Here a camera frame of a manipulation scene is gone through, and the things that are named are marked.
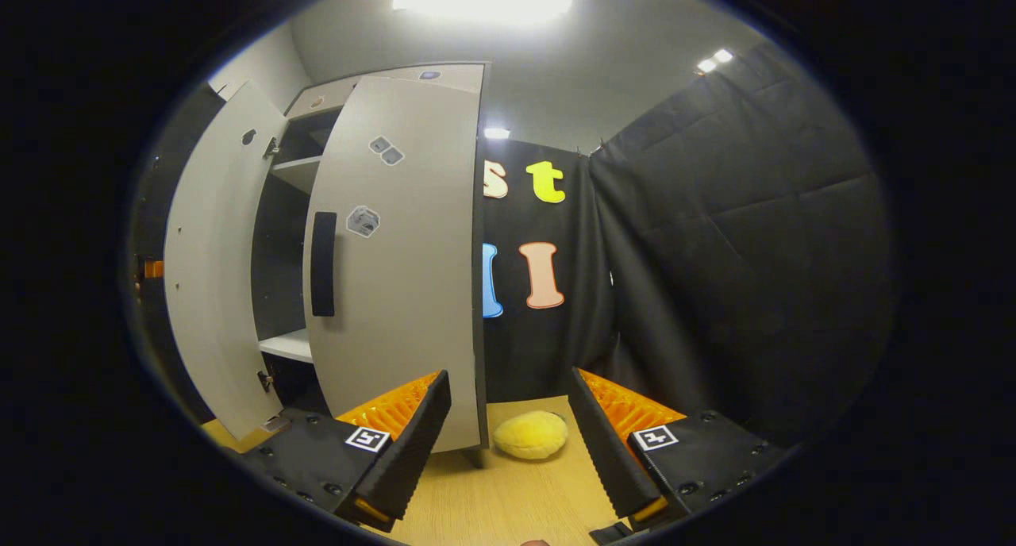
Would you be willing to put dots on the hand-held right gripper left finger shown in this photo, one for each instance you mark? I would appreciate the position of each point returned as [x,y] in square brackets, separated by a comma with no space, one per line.
[413,451]

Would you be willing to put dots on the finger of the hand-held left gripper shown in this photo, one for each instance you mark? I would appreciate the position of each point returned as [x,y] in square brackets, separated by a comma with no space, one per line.
[153,269]

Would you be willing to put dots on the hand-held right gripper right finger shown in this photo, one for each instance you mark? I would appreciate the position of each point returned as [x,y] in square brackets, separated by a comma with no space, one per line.
[611,459]

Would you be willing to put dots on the grey cabinet door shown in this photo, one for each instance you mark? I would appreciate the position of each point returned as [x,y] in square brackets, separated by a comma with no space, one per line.
[413,292]
[210,252]

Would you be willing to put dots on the grey cabinet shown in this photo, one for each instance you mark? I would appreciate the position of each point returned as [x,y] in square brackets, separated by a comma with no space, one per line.
[278,252]

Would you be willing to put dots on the yellow plush toy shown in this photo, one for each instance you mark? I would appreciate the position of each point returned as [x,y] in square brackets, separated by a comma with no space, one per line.
[530,435]

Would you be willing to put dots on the black backdrop cloth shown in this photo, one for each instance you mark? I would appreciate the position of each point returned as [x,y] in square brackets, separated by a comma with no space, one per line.
[714,252]

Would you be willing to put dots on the small ceiling light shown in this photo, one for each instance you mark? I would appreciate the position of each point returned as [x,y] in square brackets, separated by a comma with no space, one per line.
[714,60]
[497,133]

